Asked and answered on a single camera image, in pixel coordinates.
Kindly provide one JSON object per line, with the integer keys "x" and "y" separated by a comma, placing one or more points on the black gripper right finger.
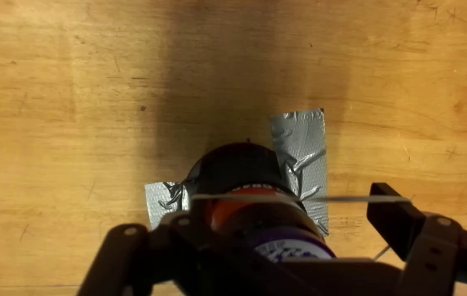
{"x": 441, "y": 247}

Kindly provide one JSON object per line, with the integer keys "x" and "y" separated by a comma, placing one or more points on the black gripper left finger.
{"x": 129, "y": 257}

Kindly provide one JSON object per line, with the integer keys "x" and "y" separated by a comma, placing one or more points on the large grey duct tape strip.
{"x": 301, "y": 142}

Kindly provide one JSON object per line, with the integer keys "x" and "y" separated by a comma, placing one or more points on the dark jar with purple lid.
{"x": 244, "y": 170}

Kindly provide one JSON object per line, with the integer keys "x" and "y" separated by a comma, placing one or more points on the small grey duct tape piece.
{"x": 160, "y": 199}

